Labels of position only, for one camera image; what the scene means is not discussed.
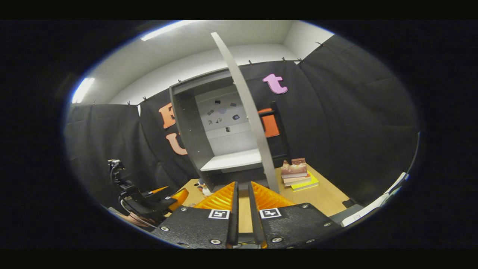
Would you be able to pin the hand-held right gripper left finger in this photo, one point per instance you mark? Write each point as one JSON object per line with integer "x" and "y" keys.
{"x": 234, "y": 224}

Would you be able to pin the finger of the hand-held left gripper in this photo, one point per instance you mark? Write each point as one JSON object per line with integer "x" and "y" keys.
{"x": 158, "y": 189}
{"x": 179, "y": 200}

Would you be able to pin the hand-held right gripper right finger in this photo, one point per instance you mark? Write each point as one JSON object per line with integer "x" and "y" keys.
{"x": 254, "y": 224}

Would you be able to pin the beige cabinet door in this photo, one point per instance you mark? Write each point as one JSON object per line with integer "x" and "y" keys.
{"x": 254, "y": 119}

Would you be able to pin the grey cabinet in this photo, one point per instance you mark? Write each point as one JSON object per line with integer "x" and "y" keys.
{"x": 190, "y": 130}

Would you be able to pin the penguin plush toy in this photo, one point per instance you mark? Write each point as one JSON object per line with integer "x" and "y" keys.
{"x": 204, "y": 188}

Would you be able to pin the pink book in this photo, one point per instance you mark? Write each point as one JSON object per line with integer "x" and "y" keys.
{"x": 297, "y": 180}

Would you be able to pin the yellow book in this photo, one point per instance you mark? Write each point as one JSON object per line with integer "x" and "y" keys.
{"x": 308, "y": 185}

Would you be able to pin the brown patterned book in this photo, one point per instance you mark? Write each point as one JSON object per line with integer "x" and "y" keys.
{"x": 295, "y": 168}

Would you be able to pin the black backdrop cloth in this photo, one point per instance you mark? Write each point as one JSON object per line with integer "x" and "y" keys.
{"x": 336, "y": 112}

